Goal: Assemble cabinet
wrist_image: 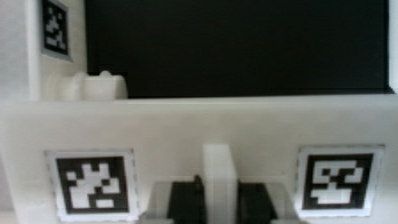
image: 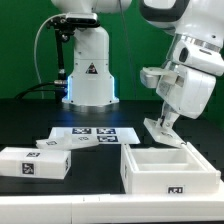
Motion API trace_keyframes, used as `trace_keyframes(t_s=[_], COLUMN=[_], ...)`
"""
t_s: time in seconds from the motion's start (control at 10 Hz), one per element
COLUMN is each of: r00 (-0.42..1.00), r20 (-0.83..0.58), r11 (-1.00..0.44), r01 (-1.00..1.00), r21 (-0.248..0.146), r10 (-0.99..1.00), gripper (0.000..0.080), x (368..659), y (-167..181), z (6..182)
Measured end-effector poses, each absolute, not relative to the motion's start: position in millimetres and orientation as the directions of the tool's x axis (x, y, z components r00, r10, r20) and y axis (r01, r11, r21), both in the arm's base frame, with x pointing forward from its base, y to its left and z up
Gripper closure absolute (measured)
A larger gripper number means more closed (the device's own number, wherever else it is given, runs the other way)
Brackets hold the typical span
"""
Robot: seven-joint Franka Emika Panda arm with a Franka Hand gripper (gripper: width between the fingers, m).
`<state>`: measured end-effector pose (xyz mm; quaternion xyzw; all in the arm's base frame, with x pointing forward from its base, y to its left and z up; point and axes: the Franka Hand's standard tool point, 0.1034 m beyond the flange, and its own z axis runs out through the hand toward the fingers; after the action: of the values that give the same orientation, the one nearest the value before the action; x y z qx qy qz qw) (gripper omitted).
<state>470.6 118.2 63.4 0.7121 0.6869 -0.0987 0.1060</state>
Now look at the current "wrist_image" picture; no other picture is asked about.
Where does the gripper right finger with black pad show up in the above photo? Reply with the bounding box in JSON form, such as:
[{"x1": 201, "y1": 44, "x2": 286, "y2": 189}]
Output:
[{"x1": 236, "y1": 181, "x2": 304, "y2": 224}]

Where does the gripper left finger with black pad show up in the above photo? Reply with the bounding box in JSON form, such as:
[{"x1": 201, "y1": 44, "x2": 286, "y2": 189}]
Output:
[{"x1": 138, "y1": 174, "x2": 208, "y2": 224}]

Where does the white front panel with peg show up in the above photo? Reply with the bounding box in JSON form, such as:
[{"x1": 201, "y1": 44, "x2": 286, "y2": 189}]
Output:
[{"x1": 0, "y1": 95, "x2": 398, "y2": 224}]

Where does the white cabinet body box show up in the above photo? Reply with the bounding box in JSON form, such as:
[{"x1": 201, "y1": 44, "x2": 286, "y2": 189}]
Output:
[{"x1": 0, "y1": 0, "x2": 128, "y2": 103}]

